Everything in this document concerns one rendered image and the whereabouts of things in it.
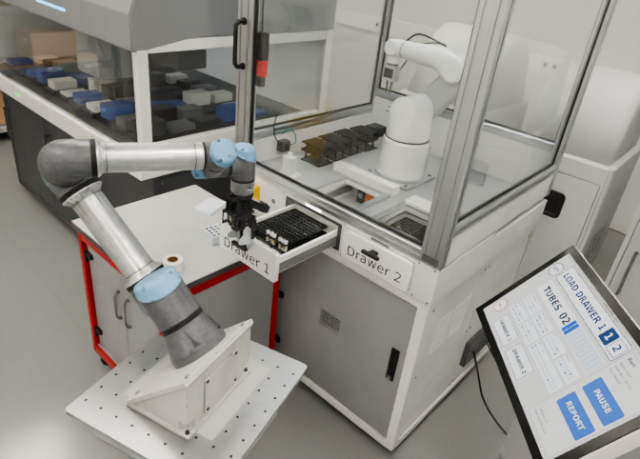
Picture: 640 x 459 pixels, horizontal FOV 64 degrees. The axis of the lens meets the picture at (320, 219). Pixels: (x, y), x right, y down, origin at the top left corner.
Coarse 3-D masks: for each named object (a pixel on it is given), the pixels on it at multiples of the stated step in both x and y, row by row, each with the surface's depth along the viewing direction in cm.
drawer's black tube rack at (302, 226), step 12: (276, 216) 194; (288, 216) 194; (300, 216) 195; (264, 228) 184; (276, 228) 185; (288, 228) 186; (300, 228) 187; (312, 228) 188; (324, 228) 189; (264, 240) 183; (288, 240) 179; (300, 240) 185
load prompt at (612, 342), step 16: (576, 272) 127; (576, 288) 124; (576, 304) 120; (592, 304) 117; (592, 320) 114; (608, 320) 111; (608, 336) 109; (624, 336) 106; (608, 352) 106; (624, 352) 104
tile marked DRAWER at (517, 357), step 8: (520, 344) 125; (512, 352) 124; (520, 352) 123; (512, 360) 123; (520, 360) 121; (528, 360) 120; (512, 368) 121; (520, 368) 120; (528, 368) 118; (520, 376) 118
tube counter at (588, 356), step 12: (564, 312) 121; (564, 324) 119; (576, 324) 117; (564, 336) 117; (576, 336) 114; (576, 348) 112; (588, 348) 110; (588, 360) 108; (600, 360) 106; (588, 372) 107
